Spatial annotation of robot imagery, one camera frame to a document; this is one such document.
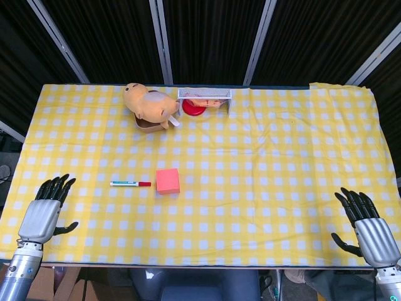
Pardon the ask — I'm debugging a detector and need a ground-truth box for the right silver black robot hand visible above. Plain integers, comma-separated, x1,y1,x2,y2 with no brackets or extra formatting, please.
331,187,397,269

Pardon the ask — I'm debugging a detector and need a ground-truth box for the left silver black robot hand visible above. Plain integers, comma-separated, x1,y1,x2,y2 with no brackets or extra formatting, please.
17,173,79,245

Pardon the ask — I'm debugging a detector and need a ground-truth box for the red-capped white marker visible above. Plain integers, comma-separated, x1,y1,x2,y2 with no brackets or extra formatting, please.
110,180,152,187

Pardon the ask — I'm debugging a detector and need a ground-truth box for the pink red cube block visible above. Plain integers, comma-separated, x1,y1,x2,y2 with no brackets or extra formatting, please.
155,168,180,196

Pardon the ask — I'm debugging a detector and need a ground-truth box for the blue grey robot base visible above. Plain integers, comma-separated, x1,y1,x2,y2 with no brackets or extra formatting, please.
129,268,261,301

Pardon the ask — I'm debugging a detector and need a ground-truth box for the yellow checkered tablecloth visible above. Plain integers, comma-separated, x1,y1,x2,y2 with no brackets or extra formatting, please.
0,82,400,268

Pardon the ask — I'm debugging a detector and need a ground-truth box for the beige shoe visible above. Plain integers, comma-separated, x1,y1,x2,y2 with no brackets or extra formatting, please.
283,269,310,285

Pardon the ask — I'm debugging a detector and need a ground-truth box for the yellow plush toy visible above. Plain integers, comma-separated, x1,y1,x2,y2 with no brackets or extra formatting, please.
122,82,181,124

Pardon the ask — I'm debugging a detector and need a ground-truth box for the red round plate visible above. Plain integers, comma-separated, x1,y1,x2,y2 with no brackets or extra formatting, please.
182,99,207,118

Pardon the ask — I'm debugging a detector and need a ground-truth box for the pink toy under rack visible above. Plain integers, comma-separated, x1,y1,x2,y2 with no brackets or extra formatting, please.
190,98,225,109

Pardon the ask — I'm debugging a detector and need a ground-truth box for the white mesh shelf rack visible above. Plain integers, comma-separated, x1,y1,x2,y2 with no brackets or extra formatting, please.
177,88,233,116

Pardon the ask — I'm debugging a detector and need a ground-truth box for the black pleated curtain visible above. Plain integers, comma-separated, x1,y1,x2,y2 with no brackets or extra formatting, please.
0,0,401,176

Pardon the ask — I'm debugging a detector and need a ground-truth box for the grey metal frame pole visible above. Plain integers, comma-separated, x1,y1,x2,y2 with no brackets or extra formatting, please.
345,29,401,86
242,0,278,86
26,0,91,84
0,120,26,144
148,0,174,85

